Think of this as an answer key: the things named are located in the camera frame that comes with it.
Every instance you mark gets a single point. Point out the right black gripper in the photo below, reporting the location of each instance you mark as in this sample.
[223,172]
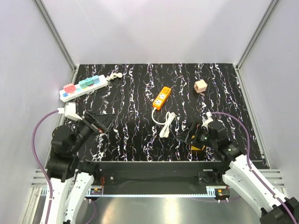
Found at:
[195,129]

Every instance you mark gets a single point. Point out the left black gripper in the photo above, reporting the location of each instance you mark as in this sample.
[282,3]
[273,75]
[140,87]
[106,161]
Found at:
[96,125]

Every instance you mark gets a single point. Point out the white multicolour power strip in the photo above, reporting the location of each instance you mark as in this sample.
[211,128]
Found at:
[65,97]

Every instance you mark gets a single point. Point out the light blue usb charger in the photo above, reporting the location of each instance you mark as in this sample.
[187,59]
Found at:
[95,79]

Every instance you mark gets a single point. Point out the teal usb charger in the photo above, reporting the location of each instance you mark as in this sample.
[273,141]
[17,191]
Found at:
[82,84]

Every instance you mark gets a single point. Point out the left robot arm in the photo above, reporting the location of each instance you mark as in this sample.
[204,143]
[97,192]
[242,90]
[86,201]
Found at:
[68,179]

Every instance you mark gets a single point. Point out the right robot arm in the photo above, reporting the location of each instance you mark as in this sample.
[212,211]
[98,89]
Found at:
[240,174]

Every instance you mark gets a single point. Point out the yellow cube socket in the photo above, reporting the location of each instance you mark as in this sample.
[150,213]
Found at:
[193,148]

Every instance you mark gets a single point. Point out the pink plug adapter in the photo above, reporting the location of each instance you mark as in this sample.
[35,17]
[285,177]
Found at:
[69,88]

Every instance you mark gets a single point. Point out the beige cube socket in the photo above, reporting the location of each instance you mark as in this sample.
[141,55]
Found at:
[200,86]

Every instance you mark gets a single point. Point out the green usb charger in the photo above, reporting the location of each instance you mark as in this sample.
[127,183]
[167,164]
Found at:
[89,81]

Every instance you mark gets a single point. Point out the orange power strip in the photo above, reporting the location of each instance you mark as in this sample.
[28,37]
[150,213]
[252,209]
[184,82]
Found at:
[161,98]

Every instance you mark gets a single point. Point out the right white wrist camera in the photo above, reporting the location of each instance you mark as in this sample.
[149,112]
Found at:
[206,119]

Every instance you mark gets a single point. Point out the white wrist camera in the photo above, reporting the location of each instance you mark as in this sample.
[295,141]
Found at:
[69,111]
[206,119]

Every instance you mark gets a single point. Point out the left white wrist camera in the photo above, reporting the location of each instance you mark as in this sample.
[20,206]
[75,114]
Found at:
[69,111]

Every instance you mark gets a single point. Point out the white strip cord plug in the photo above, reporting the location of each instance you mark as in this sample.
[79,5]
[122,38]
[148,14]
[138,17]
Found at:
[113,76]

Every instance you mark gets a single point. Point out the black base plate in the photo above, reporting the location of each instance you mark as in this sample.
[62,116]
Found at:
[117,173]

